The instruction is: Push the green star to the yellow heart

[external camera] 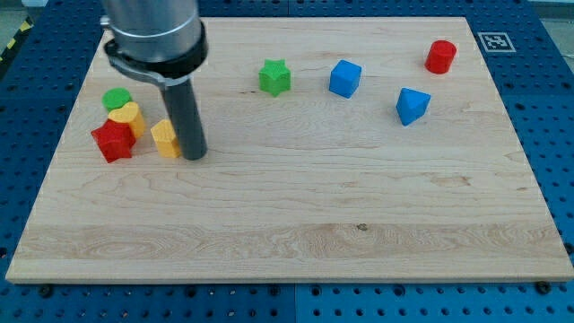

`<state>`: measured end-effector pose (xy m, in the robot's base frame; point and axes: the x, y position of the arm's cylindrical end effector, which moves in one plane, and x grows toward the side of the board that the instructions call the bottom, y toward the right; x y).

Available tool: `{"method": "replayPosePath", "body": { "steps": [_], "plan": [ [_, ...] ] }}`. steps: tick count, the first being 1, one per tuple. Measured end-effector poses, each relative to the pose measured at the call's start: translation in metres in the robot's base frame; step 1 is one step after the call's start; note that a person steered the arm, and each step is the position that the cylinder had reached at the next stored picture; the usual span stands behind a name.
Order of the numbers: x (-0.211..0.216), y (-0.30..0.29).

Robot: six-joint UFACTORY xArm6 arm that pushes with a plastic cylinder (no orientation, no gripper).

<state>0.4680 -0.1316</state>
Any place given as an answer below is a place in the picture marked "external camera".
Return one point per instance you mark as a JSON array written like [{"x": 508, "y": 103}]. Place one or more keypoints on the wooden board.
[{"x": 305, "y": 187}]

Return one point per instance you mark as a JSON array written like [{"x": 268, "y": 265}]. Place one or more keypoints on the red cylinder block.
[{"x": 440, "y": 56}]

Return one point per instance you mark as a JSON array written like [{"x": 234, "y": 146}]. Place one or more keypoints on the green cylinder block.
[{"x": 115, "y": 98}]

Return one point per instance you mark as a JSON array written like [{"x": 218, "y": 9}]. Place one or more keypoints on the yellow pentagon block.
[{"x": 163, "y": 134}]

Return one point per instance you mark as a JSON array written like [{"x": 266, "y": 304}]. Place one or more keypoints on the black yellow hazard tape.
[{"x": 15, "y": 43}]

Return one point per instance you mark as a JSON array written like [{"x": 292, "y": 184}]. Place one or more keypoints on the fiducial marker tag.
[{"x": 496, "y": 42}]

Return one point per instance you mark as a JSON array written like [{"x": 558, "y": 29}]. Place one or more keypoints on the red star block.
[{"x": 115, "y": 140}]

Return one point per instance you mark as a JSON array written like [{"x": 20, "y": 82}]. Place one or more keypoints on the green star block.
[{"x": 274, "y": 77}]

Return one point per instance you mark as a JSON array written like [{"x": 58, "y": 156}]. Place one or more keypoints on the yellow heart block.
[{"x": 130, "y": 114}]

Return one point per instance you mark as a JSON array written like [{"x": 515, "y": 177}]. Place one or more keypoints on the blue cube block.
[{"x": 345, "y": 79}]

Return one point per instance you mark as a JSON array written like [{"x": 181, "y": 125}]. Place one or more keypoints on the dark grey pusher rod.
[{"x": 180, "y": 103}]

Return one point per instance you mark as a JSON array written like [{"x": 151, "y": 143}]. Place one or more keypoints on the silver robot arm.
[{"x": 162, "y": 42}]

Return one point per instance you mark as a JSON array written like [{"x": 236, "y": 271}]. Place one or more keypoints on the blue triangular prism block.
[{"x": 412, "y": 105}]

